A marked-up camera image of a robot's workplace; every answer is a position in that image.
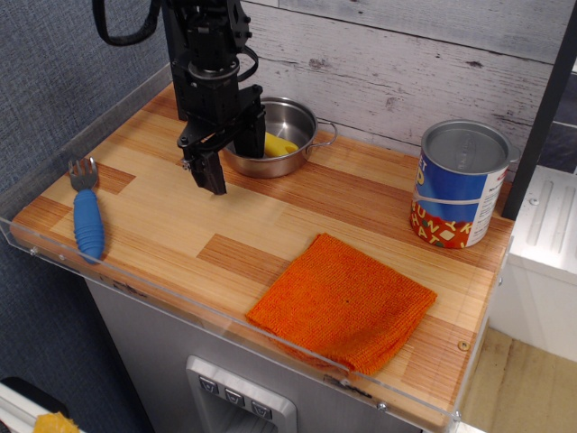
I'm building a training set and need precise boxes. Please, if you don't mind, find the stainless steel pot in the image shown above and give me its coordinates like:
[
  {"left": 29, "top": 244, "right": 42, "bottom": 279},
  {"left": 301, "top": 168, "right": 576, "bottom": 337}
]
[{"left": 221, "top": 97, "right": 338, "bottom": 179}]

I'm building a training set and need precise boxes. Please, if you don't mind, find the white toy appliance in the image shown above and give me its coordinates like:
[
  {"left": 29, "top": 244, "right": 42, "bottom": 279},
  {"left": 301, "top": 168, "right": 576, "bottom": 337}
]
[{"left": 489, "top": 166, "right": 576, "bottom": 361}]

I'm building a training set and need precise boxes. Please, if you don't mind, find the white yellow plastic knife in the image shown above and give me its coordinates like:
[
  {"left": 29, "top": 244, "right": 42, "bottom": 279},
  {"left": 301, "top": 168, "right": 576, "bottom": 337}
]
[{"left": 264, "top": 133, "right": 299, "bottom": 158}]

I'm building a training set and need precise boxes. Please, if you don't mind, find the black right post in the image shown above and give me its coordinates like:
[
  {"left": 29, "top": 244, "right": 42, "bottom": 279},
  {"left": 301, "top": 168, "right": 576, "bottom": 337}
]
[{"left": 501, "top": 4, "right": 576, "bottom": 220}]

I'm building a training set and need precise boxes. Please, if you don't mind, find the blue handled fork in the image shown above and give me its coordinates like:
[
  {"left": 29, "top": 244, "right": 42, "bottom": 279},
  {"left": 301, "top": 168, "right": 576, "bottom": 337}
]
[{"left": 69, "top": 157, "right": 105, "bottom": 264}]

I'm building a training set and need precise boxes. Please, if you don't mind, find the clear acrylic table guard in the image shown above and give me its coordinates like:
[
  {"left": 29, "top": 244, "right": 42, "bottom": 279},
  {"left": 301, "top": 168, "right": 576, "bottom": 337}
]
[{"left": 1, "top": 88, "right": 513, "bottom": 432}]

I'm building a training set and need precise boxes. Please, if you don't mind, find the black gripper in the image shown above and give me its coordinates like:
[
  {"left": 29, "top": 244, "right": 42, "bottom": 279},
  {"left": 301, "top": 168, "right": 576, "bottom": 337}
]
[{"left": 178, "top": 60, "right": 266, "bottom": 195}]

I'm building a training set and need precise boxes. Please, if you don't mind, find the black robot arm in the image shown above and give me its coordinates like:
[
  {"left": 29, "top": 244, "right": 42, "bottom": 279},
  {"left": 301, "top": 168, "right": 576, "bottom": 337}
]
[{"left": 92, "top": 1, "right": 265, "bottom": 195}]

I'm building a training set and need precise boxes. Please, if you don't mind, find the orange knitted cloth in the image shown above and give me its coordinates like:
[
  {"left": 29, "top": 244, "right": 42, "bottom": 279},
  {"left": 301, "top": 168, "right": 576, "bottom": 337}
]
[{"left": 246, "top": 234, "right": 437, "bottom": 374}]

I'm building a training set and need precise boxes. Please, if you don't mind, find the grey toy fridge cabinet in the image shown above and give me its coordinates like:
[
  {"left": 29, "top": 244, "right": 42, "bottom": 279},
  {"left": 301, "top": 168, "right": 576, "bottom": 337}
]
[{"left": 87, "top": 281, "right": 418, "bottom": 432}]

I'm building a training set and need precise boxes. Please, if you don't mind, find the blue soup can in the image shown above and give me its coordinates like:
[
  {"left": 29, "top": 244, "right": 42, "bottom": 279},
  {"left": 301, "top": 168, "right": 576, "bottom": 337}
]
[{"left": 409, "top": 119, "right": 520, "bottom": 249}]

